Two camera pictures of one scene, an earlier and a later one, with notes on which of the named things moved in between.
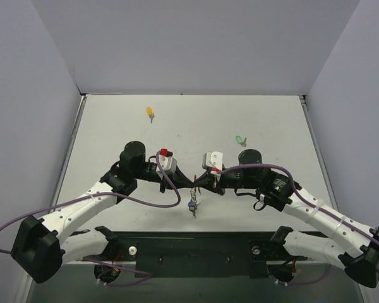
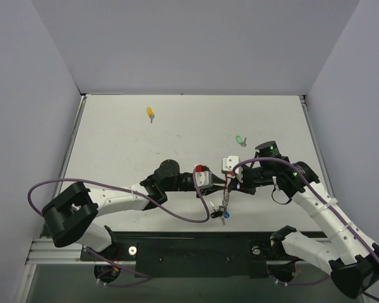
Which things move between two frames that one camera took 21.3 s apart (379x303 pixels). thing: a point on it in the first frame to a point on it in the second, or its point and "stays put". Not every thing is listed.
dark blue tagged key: x=192 y=207 to x=217 y=213
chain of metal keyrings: x=193 y=196 to x=226 y=196
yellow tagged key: x=150 y=113 stays put
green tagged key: x=240 y=141 stays put
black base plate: x=204 y=254 stays put
